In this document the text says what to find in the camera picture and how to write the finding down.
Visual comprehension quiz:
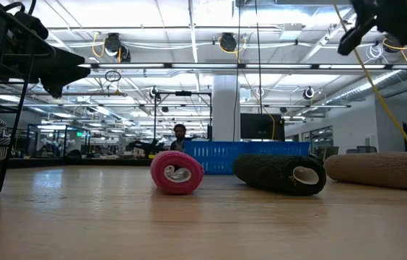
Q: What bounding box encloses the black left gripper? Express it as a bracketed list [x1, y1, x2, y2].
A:
[0, 42, 91, 99]

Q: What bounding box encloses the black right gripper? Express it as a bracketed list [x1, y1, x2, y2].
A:
[337, 0, 407, 56]

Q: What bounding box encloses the tan bandage roll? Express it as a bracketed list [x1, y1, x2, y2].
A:
[323, 150, 407, 191]

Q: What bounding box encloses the pink red bandage roll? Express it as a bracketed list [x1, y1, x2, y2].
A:
[149, 150, 205, 196]

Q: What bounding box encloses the black bandage roll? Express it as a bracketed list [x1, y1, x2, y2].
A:
[232, 153, 328, 197]

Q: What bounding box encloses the blue plastic bin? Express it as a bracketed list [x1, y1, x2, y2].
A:
[183, 140, 250, 176]
[248, 141, 312, 157]

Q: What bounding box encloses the person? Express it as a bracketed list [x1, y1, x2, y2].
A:
[169, 123, 190, 152]

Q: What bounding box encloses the black monitor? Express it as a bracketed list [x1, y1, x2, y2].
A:
[240, 113, 286, 142]

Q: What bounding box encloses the white square pillar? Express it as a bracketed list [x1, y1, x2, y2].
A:
[211, 74, 241, 142]

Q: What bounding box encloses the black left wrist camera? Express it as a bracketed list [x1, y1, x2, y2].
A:
[0, 10, 50, 48]

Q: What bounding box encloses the black wire basket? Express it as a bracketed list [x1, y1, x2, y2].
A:
[0, 0, 57, 196]

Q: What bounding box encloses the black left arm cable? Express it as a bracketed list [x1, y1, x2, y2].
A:
[3, 0, 38, 15]

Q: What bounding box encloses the black hanging cable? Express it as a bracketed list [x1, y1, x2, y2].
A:
[254, 0, 263, 116]
[232, 0, 241, 142]

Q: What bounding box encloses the black metal stand frame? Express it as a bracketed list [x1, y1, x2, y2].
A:
[152, 90, 213, 144]

